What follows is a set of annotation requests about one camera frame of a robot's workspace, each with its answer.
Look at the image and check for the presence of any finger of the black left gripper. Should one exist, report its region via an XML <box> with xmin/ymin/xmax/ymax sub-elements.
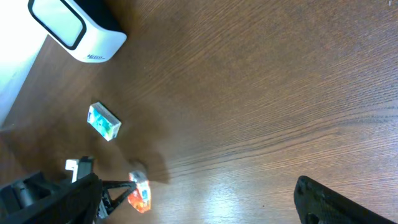
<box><xmin>98</xmin><ymin>180</ymin><xmax>136</xmax><ymax>219</ymax></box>

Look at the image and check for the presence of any orange small box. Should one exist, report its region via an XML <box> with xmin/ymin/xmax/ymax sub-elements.
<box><xmin>127</xmin><ymin>170</ymin><xmax>152</xmax><ymax>213</ymax></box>

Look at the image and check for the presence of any green small box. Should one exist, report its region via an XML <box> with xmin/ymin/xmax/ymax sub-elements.
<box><xmin>87</xmin><ymin>102</ymin><xmax>122</xmax><ymax>141</ymax></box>

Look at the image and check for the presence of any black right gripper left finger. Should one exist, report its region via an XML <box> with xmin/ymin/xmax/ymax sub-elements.
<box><xmin>1</xmin><ymin>174</ymin><xmax>103</xmax><ymax>224</ymax></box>

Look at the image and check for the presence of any white barcode scanner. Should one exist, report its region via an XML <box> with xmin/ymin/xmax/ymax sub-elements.
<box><xmin>27</xmin><ymin>0</ymin><xmax>127</xmax><ymax>63</ymax></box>

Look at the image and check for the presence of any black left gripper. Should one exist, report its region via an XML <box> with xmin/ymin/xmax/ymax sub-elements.
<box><xmin>1</xmin><ymin>156</ymin><xmax>94</xmax><ymax>218</ymax></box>

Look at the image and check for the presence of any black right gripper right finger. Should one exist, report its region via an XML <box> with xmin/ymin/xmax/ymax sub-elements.
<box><xmin>294</xmin><ymin>175</ymin><xmax>395</xmax><ymax>224</ymax></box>

